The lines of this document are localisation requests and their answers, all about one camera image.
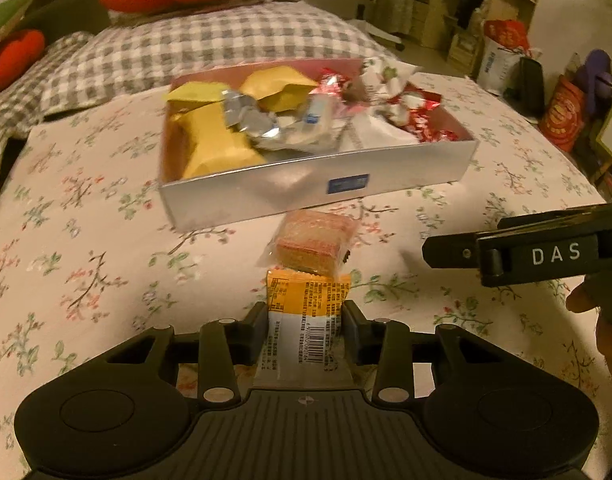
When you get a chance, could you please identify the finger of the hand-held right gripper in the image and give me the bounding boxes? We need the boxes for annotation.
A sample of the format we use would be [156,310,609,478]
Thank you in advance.
[496,203,608,234]
[421,231,483,269]

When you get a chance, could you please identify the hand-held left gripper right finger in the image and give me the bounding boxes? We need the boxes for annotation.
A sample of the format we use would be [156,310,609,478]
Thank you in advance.
[343,301,524,405]

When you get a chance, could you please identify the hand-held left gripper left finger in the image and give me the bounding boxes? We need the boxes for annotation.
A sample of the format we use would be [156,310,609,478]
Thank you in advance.
[88,302,269,405]

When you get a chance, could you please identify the orange and white snack packet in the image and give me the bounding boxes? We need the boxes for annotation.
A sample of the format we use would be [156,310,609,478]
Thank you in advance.
[251,267,352,391]

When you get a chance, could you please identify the pink wafer packet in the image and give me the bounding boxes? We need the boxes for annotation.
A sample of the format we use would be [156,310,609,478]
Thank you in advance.
[256,210,357,278]

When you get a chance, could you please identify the white triangular packet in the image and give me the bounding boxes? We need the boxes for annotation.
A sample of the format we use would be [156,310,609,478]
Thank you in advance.
[341,110,417,153]

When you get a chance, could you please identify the pink and silver box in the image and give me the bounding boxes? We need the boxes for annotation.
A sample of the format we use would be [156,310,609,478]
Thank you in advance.
[157,57,481,233]

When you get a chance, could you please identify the clear packet red print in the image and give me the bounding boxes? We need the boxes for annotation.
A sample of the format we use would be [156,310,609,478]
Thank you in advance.
[361,57,422,106]

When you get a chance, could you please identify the clear wafer packet blue label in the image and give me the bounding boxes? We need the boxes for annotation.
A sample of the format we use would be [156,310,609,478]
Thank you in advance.
[281,95,347,151]

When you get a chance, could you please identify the yellow snack packet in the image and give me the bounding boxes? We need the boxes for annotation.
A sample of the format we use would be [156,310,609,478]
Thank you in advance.
[241,67,319,113]
[166,82,227,106]
[168,105,267,181]

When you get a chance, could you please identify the silver foil packet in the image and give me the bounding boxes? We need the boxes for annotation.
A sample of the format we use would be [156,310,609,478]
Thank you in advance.
[221,87,287,151]

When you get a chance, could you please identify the person's right hand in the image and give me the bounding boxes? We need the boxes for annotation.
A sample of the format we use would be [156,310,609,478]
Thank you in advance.
[567,274,612,376]

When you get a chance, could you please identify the framed picture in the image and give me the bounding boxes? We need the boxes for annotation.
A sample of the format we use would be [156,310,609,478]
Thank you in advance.
[588,105,612,171]

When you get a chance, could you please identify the orange red bag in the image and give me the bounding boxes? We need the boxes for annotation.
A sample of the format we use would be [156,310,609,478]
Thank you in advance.
[538,75,587,153]

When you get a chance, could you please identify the black upright speaker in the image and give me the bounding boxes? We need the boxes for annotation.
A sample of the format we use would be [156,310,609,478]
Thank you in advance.
[516,56,546,118]

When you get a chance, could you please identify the purple object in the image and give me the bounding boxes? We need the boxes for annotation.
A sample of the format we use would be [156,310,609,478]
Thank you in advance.
[573,49,612,106]

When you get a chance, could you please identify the red and white bag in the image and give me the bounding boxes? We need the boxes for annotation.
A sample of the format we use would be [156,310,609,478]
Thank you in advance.
[477,20,534,96]

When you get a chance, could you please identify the floral tablecloth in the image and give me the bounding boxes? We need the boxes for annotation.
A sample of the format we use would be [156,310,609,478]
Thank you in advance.
[0,70,612,480]

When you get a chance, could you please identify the wooden desk with shelves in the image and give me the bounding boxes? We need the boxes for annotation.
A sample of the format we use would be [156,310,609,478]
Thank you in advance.
[411,0,547,66]

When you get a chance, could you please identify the grey checked blanket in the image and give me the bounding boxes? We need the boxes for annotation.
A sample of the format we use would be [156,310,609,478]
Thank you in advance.
[0,2,397,211]

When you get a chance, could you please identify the small red cushion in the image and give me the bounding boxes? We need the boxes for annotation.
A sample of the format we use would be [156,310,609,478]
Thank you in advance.
[0,29,47,98]

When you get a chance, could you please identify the dark green sofa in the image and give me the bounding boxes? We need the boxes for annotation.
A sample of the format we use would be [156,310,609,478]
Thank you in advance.
[16,0,112,46]

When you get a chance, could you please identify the green snowflake pillow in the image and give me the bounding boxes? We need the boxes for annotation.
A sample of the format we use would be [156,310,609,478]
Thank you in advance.
[0,0,32,56]

